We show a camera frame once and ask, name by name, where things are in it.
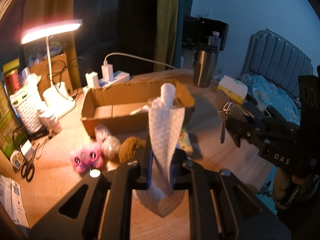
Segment brown fuzzy plush ball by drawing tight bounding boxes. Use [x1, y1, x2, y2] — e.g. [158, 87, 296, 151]
[119, 137, 146, 164]

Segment clear bubble wrap bundle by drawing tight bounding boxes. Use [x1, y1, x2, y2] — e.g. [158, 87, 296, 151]
[94, 124, 121, 160]

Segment pink plush toy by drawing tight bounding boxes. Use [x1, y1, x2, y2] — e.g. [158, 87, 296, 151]
[69, 142, 104, 173]

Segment cartoon tissue pack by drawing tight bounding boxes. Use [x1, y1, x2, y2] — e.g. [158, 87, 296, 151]
[178, 128, 193, 156]

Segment white paper towel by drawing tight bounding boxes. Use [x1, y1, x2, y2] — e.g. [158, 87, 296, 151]
[134, 83, 185, 217]

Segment blue blanket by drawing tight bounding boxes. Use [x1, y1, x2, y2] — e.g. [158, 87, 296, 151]
[238, 74, 300, 125]

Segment yellow white sponge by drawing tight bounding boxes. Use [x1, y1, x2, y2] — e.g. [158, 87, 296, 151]
[217, 75, 248, 105]

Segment grey bed headboard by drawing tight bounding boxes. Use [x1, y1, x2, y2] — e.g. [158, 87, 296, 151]
[241, 29, 313, 99]

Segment cardboard box tray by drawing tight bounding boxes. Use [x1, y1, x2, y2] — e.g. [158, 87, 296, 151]
[81, 76, 195, 137]

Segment steel tumbler cup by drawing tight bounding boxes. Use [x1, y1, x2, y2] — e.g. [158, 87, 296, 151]
[193, 50, 219, 88]

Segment plastic water bottle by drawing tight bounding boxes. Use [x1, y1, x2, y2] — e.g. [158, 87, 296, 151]
[208, 31, 221, 51]

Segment white power strip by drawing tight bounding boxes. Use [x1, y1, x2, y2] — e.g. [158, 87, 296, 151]
[99, 71, 130, 88]

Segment small white bottle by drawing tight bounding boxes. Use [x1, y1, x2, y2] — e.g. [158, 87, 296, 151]
[44, 109, 62, 134]

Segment black monitor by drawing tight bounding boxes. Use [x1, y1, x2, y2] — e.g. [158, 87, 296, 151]
[182, 15, 229, 51]

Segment white square charger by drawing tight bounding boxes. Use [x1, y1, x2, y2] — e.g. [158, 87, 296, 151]
[85, 72, 100, 88]

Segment black scissors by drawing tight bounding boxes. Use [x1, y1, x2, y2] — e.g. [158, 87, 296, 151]
[21, 146, 38, 183]

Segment white desk lamp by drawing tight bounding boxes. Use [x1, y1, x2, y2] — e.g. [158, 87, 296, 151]
[20, 19, 82, 118]

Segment white perforated basket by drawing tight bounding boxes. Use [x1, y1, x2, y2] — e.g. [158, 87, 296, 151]
[9, 87, 42, 134]

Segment green tea box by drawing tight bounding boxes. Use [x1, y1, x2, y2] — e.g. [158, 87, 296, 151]
[1, 82, 27, 159]

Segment brown cardboard box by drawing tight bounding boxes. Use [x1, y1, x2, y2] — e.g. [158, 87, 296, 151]
[29, 53, 73, 99]

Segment yellow curtain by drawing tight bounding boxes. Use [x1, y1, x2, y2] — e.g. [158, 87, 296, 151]
[154, 0, 179, 72]

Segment red tin can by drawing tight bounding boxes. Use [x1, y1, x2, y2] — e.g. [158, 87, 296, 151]
[4, 69, 21, 95]

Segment white charger with cable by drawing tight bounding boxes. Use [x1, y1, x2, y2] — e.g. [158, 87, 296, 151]
[101, 52, 176, 81]

